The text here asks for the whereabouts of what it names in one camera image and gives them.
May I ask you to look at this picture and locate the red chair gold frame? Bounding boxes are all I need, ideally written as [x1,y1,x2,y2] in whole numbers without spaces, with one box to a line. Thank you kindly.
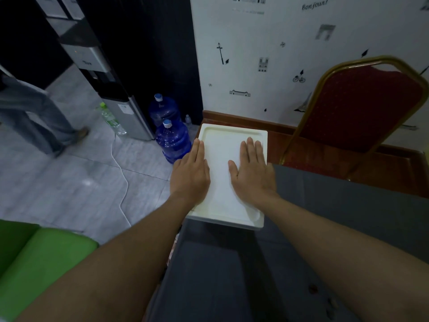
[278,55,429,182]

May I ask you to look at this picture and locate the person's right hand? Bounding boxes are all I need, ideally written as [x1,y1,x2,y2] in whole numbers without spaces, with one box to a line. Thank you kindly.
[227,137,281,208]

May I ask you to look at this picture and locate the person's right forearm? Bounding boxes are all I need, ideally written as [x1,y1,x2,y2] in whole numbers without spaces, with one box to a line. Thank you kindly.
[261,194,429,322]

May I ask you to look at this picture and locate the white paper sheet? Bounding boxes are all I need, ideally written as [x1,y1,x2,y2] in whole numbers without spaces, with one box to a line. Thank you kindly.
[59,0,86,21]
[33,0,67,19]

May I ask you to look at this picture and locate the green capped clear bottle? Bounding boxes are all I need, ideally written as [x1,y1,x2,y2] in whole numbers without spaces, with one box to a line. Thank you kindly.
[99,102,128,136]

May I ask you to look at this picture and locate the person's left forearm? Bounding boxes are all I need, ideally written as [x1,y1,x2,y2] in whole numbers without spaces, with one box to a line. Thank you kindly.
[15,196,192,322]

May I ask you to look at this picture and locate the white cable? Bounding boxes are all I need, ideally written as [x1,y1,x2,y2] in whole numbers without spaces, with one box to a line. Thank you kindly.
[110,136,132,229]

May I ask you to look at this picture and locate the person's left hand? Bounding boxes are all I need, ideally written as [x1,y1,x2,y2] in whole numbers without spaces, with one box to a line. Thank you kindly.
[169,138,211,207]

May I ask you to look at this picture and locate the white bin lid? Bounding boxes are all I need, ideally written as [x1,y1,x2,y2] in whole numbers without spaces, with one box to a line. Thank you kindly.
[186,123,269,230]

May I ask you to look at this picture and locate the blue water jug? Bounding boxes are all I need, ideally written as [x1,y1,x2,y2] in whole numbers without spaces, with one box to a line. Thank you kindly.
[155,119,192,165]
[148,93,181,128]

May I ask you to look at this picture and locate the silver black water dispenser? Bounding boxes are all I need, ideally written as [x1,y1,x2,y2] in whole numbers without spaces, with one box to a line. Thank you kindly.
[59,20,155,141]

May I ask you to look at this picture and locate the green chair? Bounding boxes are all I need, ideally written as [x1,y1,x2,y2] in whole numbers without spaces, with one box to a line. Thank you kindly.
[0,219,100,322]

